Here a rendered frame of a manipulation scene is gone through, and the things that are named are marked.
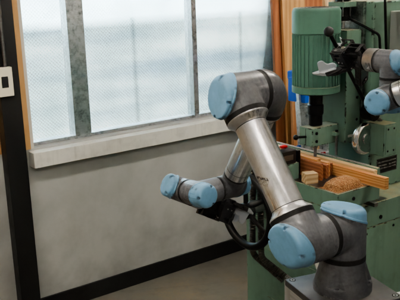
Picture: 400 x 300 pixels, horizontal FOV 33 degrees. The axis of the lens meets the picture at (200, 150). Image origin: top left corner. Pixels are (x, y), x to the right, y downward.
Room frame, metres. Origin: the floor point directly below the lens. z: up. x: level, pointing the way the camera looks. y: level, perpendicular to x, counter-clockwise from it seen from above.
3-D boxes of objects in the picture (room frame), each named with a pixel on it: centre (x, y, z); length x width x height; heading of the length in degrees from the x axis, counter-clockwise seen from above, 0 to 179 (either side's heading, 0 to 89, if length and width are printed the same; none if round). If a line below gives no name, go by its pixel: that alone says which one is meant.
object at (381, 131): (2.47, -0.68, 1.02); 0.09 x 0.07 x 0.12; 35
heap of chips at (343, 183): (2.26, -0.49, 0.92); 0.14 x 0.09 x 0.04; 125
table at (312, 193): (2.45, -0.33, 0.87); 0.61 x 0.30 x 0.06; 35
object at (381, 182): (2.43, -0.48, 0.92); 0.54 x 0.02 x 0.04; 35
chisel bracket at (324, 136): (2.50, -0.45, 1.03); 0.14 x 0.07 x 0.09; 125
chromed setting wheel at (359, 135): (2.46, -0.61, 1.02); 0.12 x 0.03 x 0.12; 125
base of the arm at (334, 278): (1.64, -0.36, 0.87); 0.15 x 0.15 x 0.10
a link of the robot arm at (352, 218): (1.63, -0.36, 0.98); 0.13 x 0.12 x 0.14; 124
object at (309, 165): (2.43, -0.37, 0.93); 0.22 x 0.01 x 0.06; 35
